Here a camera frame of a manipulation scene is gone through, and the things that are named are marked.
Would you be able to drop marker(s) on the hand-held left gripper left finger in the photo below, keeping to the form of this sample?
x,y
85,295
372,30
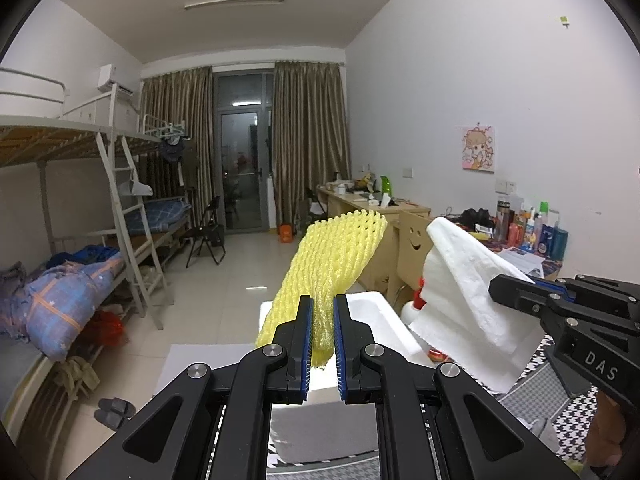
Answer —
x,y
305,342

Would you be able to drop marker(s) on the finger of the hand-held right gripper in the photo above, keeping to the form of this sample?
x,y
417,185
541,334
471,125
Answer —
x,y
600,287
520,295

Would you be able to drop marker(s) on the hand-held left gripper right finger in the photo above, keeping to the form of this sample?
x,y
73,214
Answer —
x,y
340,345

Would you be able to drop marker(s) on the white foam box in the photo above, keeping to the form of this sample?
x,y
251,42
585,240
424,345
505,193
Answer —
x,y
380,320

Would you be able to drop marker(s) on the white foam sheet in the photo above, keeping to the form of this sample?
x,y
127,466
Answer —
x,y
465,280

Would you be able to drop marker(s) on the yellow foam net sleeve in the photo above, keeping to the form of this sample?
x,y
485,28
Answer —
x,y
340,250

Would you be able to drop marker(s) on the person's right hand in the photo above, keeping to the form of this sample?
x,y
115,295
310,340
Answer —
x,y
607,430

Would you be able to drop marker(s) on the printed papers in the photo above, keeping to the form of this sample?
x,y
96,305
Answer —
x,y
520,260

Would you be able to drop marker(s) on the desk with patterned cloth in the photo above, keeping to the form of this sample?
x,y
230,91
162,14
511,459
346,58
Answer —
x,y
492,245

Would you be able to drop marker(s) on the row of toiletry bottles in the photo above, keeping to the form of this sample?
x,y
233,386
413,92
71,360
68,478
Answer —
x,y
535,232

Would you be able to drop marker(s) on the houndstooth table mat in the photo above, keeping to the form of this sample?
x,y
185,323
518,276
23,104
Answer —
x,y
540,405

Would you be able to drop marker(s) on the black headphones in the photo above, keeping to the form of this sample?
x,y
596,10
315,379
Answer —
x,y
477,217

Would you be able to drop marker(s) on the white bottle with red pump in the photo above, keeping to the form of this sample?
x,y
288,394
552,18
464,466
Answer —
x,y
420,294

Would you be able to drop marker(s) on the red plastic cup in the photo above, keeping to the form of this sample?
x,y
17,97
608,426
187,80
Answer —
x,y
439,356

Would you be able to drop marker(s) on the orange bucket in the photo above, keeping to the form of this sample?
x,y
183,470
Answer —
x,y
286,233

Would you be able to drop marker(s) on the wooden chair with smiley face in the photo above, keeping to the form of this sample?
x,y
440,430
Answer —
x,y
412,240

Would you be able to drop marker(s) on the light wooden desk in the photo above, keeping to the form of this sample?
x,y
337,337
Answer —
x,y
350,205

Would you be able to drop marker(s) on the black folding chair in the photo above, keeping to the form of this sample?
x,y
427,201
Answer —
x,y
205,235

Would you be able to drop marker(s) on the green desk item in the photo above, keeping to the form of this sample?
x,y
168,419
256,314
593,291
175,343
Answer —
x,y
386,185

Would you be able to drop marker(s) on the glass balcony door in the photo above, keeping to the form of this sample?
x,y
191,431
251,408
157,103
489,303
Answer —
x,y
242,160

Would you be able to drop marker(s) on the red bag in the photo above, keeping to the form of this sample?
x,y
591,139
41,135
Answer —
x,y
110,330

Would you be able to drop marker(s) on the blue plaid bedding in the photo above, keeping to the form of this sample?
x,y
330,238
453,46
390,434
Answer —
x,y
155,212

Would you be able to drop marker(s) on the white bunk bed ladder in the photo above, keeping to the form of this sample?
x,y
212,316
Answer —
x,y
132,240

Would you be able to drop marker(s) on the black slippers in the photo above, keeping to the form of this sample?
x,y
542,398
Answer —
x,y
115,410

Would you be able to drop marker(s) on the brown curtain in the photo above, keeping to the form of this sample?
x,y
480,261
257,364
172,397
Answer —
x,y
310,135
175,120

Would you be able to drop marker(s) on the white hanging holder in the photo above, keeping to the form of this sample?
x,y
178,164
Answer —
x,y
137,187

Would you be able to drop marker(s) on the beige cloth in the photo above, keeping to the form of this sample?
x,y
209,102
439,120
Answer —
x,y
75,375

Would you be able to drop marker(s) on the dark hanging clothes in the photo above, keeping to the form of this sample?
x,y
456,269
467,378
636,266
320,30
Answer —
x,y
172,150

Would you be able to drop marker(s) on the blue crumpled clothing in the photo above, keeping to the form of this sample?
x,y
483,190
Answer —
x,y
85,254

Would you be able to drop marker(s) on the blue quilt with orange stripes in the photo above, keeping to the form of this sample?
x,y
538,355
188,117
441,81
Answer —
x,y
65,300

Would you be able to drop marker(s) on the white metal bunk bed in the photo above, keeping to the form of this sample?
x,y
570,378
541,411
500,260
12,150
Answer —
x,y
150,132
50,135

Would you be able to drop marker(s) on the white air conditioner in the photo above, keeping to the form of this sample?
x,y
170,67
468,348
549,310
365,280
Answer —
x,y
112,80

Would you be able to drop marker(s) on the ceiling tube light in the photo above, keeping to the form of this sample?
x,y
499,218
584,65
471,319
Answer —
x,y
235,2

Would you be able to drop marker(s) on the pink cartoon wall poster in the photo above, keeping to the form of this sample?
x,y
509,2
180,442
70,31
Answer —
x,y
478,149

